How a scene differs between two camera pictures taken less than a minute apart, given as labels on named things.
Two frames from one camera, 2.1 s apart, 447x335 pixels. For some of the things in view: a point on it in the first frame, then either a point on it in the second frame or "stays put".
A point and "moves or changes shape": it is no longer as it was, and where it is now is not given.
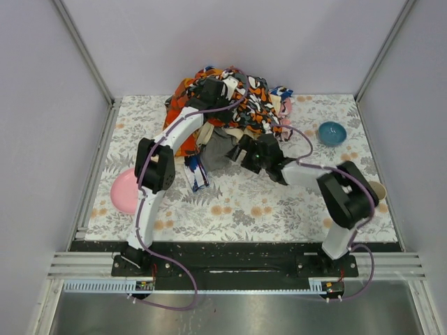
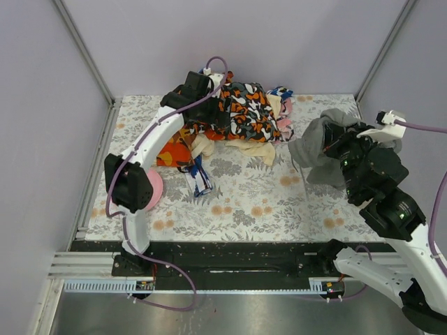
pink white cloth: [285, 112] stays put
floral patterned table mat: [239, 206] stays put
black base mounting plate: [238, 266] stays put
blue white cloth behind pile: [281, 91] stays put
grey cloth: [214, 154] → [307, 150]
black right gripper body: [240, 150] → [335, 140]
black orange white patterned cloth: [251, 108] moves or changes shape
